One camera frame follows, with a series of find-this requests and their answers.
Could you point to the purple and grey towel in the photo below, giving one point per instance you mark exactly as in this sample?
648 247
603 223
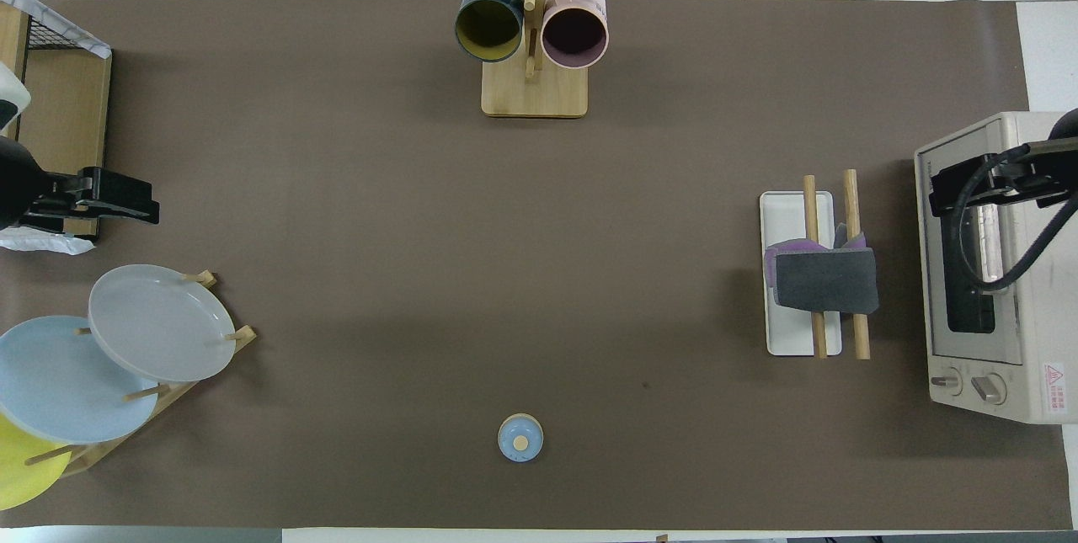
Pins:
825 282

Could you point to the white towel rack wooden bars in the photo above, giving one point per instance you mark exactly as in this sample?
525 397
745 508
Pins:
787 332

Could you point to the beige toaster oven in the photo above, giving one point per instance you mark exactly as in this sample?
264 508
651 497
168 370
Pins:
1044 316

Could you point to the wooden mug tree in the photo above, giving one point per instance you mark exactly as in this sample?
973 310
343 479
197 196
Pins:
535 93

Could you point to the white marble patterned sheet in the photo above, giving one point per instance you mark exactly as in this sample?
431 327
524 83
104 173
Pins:
67 28

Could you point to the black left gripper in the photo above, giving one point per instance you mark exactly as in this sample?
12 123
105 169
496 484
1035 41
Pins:
18 185

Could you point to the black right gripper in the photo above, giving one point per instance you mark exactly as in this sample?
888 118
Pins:
1053 168

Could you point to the yellow plate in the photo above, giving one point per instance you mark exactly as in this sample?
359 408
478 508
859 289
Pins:
21 467

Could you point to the dark teal mug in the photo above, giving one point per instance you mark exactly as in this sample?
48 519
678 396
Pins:
488 25

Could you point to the brown table mat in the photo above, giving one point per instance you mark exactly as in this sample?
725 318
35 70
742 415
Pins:
539 274

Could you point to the light blue plate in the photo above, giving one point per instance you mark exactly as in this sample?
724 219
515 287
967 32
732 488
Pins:
59 383

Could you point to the pink mug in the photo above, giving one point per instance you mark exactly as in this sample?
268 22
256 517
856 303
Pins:
574 34

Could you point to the wooden plate rack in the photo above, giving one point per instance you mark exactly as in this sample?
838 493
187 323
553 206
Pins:
242 334

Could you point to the grey plate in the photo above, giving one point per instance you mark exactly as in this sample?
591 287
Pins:
160 324

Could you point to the white crumpled sheet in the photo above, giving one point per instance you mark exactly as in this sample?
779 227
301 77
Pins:
42 242

